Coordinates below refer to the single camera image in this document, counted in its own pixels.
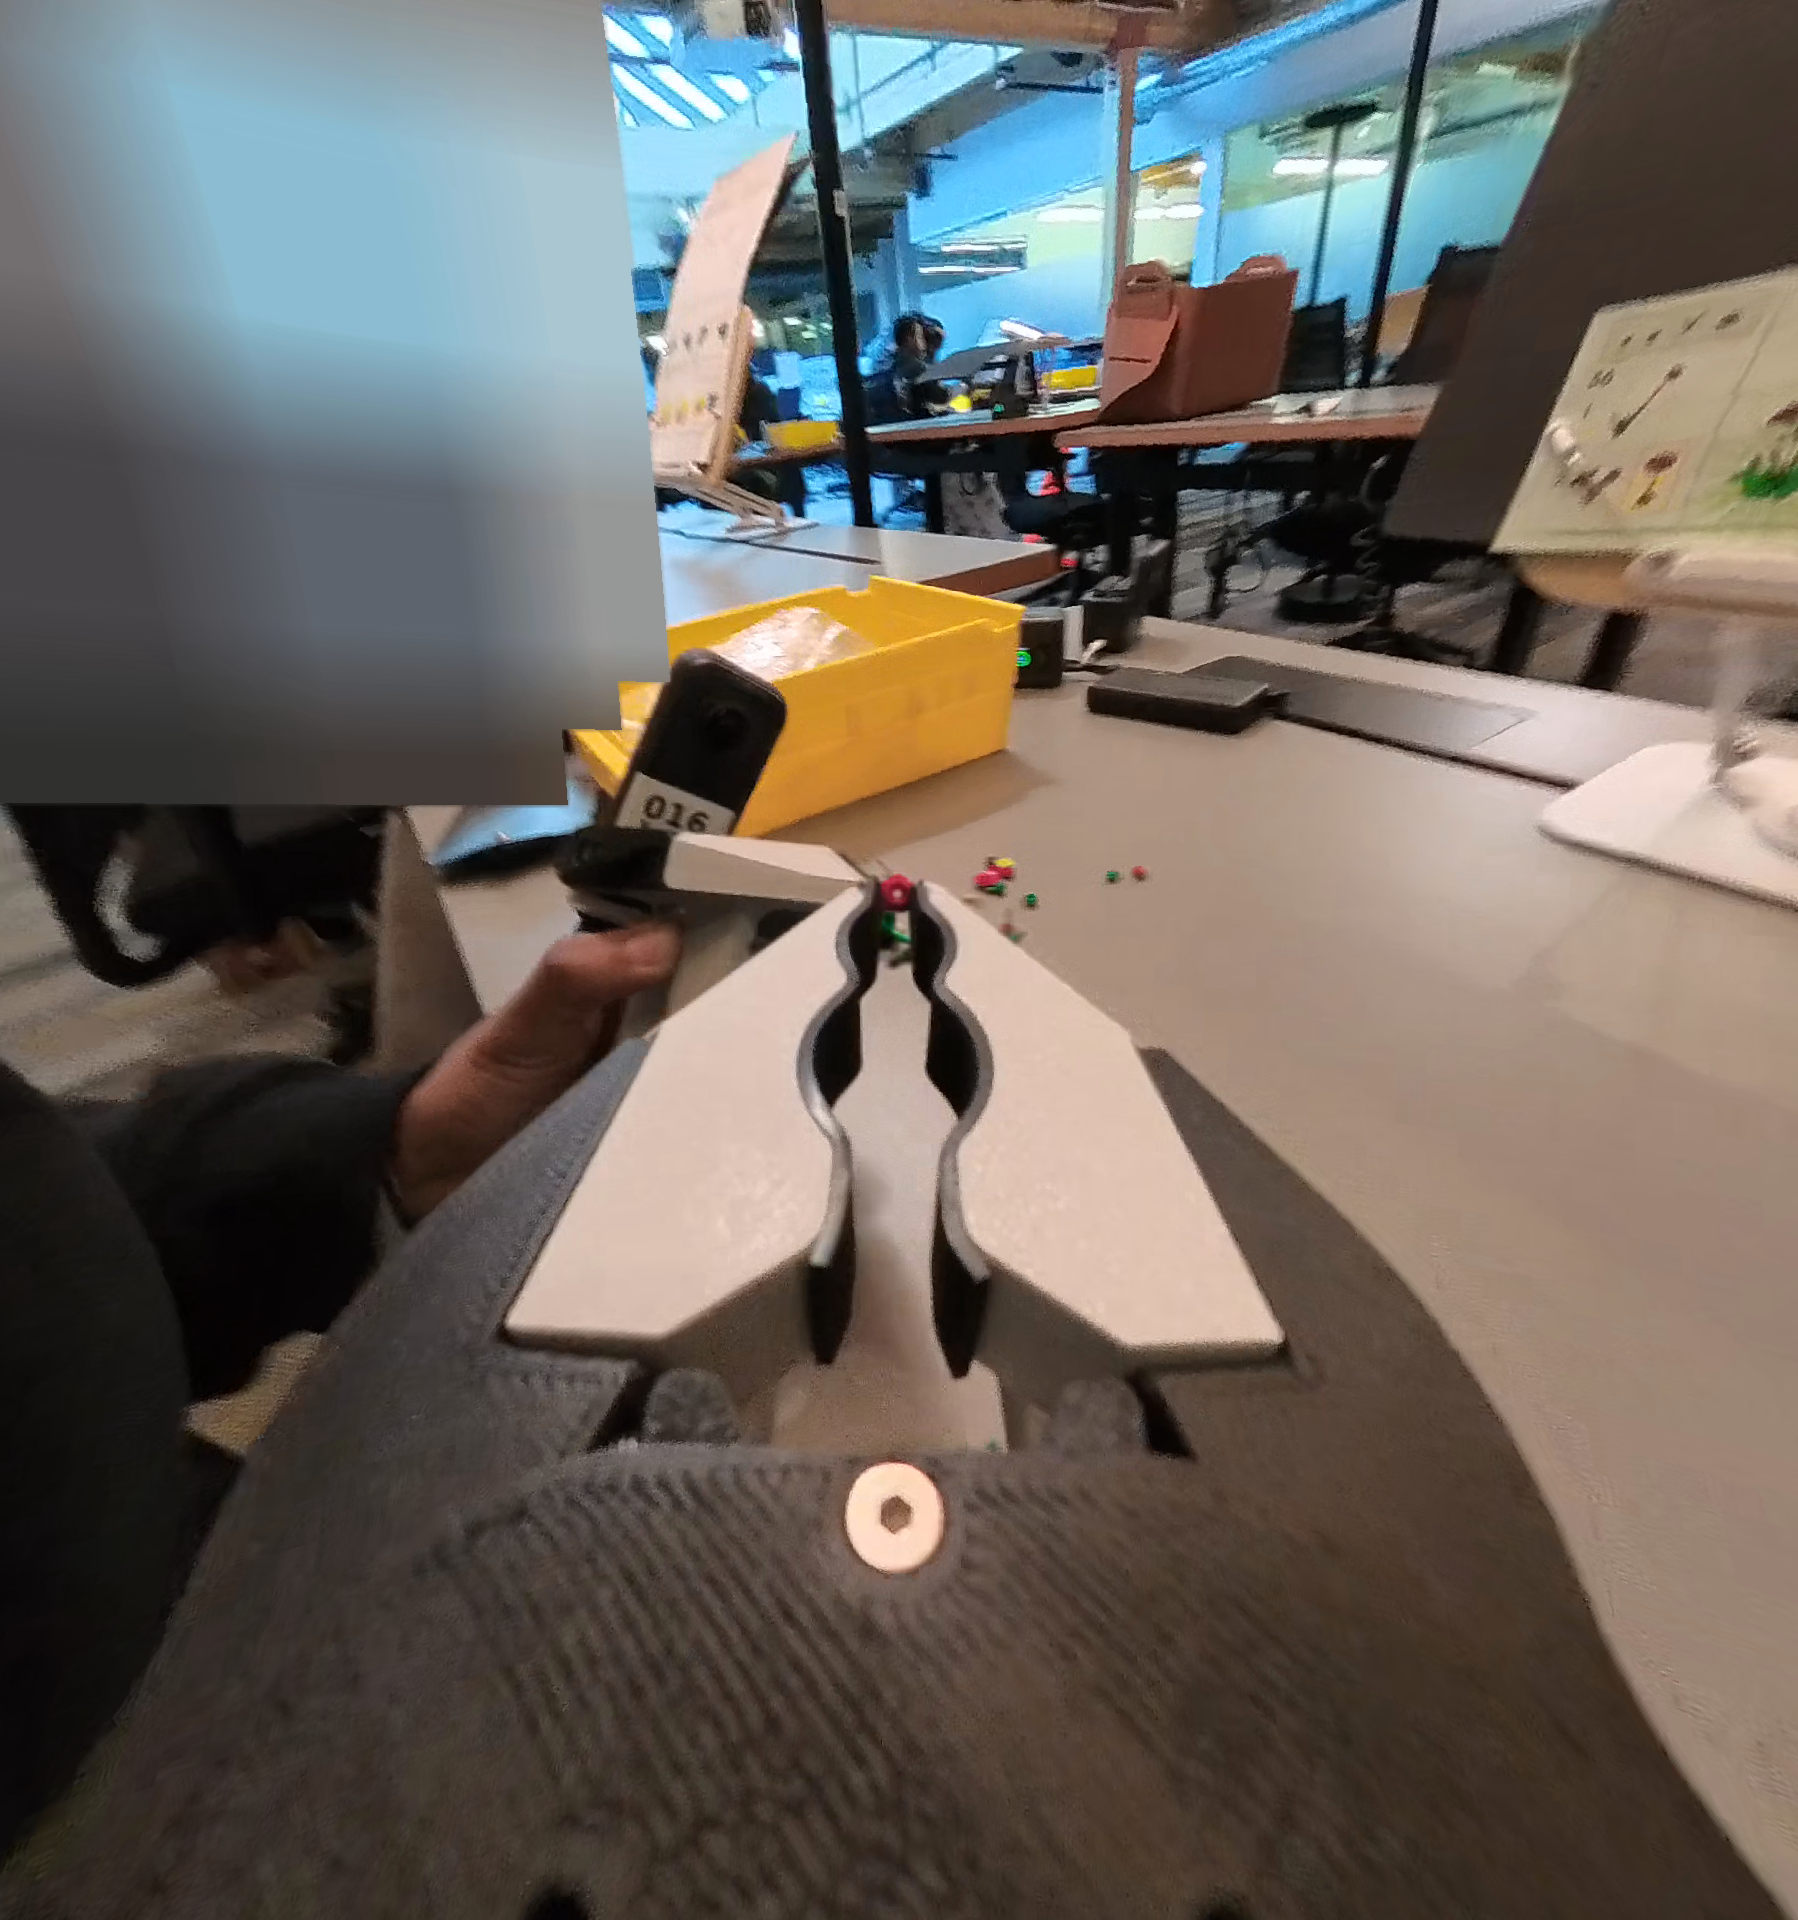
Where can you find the green toy stem piece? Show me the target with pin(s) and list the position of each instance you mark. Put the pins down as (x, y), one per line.
(899, 935)

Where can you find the black charging dock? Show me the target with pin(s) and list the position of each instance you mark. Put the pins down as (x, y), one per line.
(1124, 599)

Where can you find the black charger green light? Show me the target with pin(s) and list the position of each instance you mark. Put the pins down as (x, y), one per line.
(1038, 647)

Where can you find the black power adapter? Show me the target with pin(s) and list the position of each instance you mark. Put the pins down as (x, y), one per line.
(1184, 701)

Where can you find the person's left forearm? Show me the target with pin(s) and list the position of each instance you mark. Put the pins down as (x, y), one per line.
(240, 1198)

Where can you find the open instruction booklet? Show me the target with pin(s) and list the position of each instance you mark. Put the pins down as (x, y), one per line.
(1695, 420)

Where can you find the crinkled clear plastic bag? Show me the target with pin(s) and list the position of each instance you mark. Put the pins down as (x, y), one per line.
(795, 638)

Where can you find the scattered small toy pieces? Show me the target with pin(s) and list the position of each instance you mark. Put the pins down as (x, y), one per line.
(1050, 887)

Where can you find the black pouch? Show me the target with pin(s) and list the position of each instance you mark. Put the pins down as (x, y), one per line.
(507, 839)

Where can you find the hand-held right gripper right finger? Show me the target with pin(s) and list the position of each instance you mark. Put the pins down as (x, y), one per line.
(1124, 1198)

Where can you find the neighbouring pale table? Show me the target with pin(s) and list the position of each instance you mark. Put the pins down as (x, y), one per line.
(869, 556)

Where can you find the long wooden desk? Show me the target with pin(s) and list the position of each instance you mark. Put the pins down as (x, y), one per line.
(1260, 426)

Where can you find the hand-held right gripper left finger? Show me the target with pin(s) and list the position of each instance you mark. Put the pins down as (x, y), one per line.
(659, 1198)

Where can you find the dark desk divider panel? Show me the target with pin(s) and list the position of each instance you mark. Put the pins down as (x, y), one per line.
(1561, 179)

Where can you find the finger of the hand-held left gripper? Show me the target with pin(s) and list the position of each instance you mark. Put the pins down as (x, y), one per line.
(711, 953)
(765, 872)

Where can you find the large instruction board on stand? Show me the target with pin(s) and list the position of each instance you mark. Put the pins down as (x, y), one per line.
(719, 313)

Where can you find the yellow plastic bin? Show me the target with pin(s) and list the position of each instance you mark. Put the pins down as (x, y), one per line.
(869, 718)

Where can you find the white book stand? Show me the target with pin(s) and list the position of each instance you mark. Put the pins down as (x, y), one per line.
(1709, 809)

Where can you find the black floor lamp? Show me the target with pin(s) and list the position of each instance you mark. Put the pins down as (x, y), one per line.
(826, 224)

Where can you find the brown tote bag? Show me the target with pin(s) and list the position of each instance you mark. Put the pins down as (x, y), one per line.
(1214, 338)

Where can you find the small pink toy stud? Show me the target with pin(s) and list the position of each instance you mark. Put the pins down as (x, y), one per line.
(896, 896)

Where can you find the person's left hand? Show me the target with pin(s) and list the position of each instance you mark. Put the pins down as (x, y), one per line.
(523, 1066)

